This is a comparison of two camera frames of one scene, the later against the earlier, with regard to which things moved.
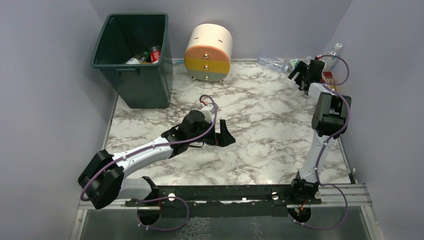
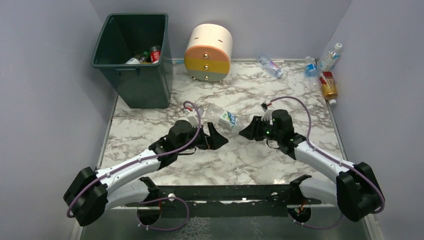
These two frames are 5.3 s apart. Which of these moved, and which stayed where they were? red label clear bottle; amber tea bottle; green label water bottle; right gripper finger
Moved: right gripper finger
Stayed: red label clear bottle; green label water bottle; amber tea bottle
